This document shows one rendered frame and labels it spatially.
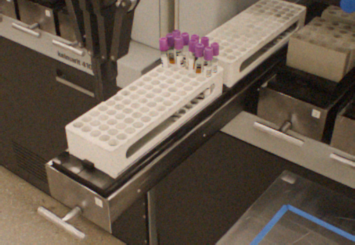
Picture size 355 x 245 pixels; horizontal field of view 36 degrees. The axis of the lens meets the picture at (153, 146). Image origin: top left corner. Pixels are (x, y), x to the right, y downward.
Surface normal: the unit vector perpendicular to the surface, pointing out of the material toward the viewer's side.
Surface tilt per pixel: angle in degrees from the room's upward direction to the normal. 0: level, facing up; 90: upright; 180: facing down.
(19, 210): 0
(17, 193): 0
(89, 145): 90
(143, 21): 90
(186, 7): 90
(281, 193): 0
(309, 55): 90
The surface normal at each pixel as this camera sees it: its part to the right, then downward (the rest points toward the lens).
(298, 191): -0.03, -0.78
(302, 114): -0.63, 0.50
